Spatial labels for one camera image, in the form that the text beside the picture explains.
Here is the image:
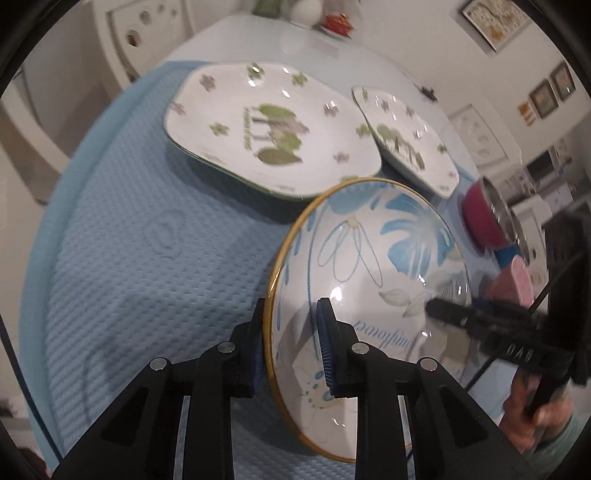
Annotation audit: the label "round blue leaf plate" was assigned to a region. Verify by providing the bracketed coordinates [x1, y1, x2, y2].
[263, 178, 471, 462]

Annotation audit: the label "small hexagonal tree plate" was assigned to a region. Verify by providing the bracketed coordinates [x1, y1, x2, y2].
[352, 86, 460, 199]

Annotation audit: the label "large hexagonal tree plate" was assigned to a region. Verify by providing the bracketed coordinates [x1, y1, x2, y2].
[163, 63, 382, 200]

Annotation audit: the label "person's right hand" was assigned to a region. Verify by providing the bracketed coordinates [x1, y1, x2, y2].
[499, 370, 574, 453]

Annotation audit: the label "pink cartoon melamine bowl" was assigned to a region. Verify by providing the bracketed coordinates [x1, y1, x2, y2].
[497, 256, 535, 307]

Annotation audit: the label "blue steel bowl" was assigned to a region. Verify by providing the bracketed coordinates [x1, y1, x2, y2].
[493, 243, 530, 269]

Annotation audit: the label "magenta steel bowl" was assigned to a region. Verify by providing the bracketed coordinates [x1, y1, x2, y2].
[461, 177, 518, 251]

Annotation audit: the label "white chair far right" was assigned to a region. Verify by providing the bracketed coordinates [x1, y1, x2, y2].
[449, 105, 508, 169]

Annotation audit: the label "white chair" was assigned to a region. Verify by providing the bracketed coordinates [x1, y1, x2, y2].
[449, 105, 508, 169]
[1, 67, 70, 205]
[88, 0, 242, 98]

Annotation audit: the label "light blue waffle mat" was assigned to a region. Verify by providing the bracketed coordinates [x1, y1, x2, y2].
[19, 61, 303, 468]

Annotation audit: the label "yellow hanging tassels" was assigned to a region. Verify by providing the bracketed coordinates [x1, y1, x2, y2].
[518, 101, 538, 127]

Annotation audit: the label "small framed picture lower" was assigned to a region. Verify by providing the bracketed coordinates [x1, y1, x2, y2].
[529, 80, 559, 119]

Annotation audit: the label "small framed picture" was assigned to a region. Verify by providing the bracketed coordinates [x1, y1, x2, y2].
[550, 61, 576, 102]
[529, 80, 559, 119]

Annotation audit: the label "small black lid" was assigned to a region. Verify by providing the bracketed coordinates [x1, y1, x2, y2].
[419, 86, 438, 103]

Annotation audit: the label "small framed picture upper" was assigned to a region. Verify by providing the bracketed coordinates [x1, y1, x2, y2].
[550, 61, 576, 102]

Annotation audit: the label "framed tree picture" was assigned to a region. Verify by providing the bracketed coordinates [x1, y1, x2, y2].
[460, 0, 531, 52]

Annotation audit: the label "white chair near left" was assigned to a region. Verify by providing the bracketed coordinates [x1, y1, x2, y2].
[1, 67, 70, 205]

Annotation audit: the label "white vase with blue flowers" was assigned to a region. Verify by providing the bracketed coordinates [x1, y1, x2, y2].
[290, 0, 324, 28]

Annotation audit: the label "white chair far left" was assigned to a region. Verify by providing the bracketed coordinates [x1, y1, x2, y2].
[88, 0, 242, 98]

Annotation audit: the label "glass vase with green stems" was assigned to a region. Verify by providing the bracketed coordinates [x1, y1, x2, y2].
[252, 0, 281, 19]

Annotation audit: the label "black cable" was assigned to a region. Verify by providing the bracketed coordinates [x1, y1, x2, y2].
[464, 250, 591, 393]

